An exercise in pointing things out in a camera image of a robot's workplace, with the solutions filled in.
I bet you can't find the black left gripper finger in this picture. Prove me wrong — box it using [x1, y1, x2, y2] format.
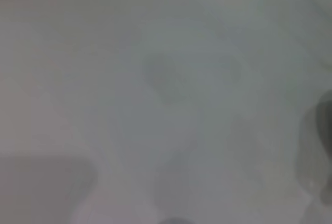
[314, 90, 332, 205]

